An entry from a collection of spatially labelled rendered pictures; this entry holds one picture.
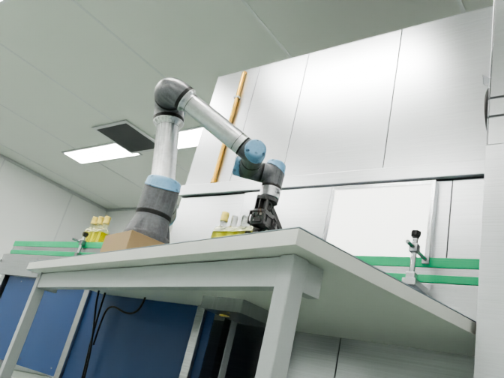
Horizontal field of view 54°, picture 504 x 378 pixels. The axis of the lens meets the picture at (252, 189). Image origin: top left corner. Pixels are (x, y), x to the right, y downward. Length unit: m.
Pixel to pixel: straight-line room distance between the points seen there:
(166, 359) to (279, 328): 1.12
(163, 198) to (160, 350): 0.68
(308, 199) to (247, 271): 1.14
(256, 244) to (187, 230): 1.62
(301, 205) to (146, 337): 0.84
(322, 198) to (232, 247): 1.13
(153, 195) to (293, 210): 0.77
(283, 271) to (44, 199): 7.37
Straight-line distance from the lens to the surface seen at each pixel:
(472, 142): 2.01
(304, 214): 2.12
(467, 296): 1.56
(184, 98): 1.77
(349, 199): 2.04
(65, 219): 8.35
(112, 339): 2.25
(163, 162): 1.80
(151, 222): 1.55
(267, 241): 0.94
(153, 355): 2.04
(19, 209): 8.00
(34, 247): 3.07
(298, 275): 0.94
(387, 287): 1.08
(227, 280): 1.07
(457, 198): 1.92
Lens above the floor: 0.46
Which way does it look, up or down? 22 degrees up
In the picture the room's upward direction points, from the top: 14 degrees clockwise
